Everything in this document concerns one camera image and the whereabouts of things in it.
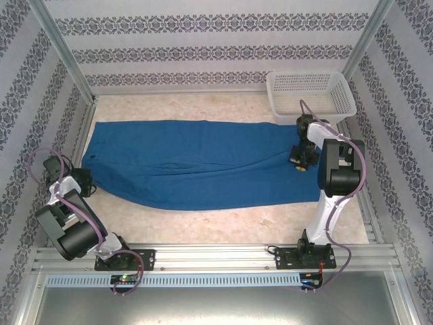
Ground blue long pants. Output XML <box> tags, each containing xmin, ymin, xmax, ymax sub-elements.
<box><xmin>81</xmin><ymin>120</ymin><xmax>326</xmax><ymax>213</ymax></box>

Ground white plastic mesh basket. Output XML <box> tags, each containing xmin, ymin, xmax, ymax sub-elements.
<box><xmin>265</xmin><ymin>71</ymin><xmax>357</xmax><ymax>126</ymax></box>

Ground grey sheet metal panel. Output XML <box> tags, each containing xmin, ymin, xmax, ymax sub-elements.
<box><xmin>33</xmin><ymin>284</ymin><xmax>417</xmax><ymax>325</ymax></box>

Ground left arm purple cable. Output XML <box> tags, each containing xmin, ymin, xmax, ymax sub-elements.
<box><xmin>28</xmin><ymin>147</ymin><xmax>145</xmax><ymax>299</ymax></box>

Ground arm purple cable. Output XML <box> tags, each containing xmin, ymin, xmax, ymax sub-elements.
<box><xmin>28</xmin><ymin>147</ymin><xmax>145</xmax><ymax>299</ymax></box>
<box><xmin>299</xmin><ymin>99</ymin><xmax>368</xmax><ymax>294</ymax></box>

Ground aluminium frame rail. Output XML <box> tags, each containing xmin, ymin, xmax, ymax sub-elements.
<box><xmin>338</xmin><ymin>120</ymin><xmax>386</xmax><ymax>245</ymax></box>
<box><xmin>90</xmin><ymin>88</ymin><xmax>271</xmax><ymax>98</ymax></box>
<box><xmin>46</xmin><ymin>97</ymin><xmax>99</xmax><ymax>248</ymax></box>

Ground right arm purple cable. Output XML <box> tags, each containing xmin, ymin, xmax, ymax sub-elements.
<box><xmin>299</xmin><ymin>99</ymin><xmax>368</xmax><ymax>294</ymax></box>

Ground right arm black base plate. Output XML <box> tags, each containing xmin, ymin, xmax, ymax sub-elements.
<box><xmin>274</xmin><ymin>246</ymin><xmax>338</xmax><ymax>271</ymax></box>

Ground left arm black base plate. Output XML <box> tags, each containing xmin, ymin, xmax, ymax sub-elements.
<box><xmin>93</xmin><ymin>248</ymin><xmax>157</xmax><ymax>272</ymax></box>

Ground wide aluminium mounting rail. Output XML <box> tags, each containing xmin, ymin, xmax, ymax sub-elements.
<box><xmin>32</xmin><ymin>244</ymin><xmax>402</xmax><ymax>272</ymax></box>

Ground aluminium frame post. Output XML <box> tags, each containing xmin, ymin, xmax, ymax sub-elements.
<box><xmin>340</xmin><ymin>0</ymin><xmax>396</xmax><ymax>83</ymax></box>
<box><xmin>28</xmin><ymin>0</ymin><xmax>98</xmax><ymax>102</ymax></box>

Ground slotted grey cable duct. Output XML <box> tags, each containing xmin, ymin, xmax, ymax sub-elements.
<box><xmin>45</xmin><ymin>273</ymin><xmax>302</xmax><ymax>287</ymax></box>

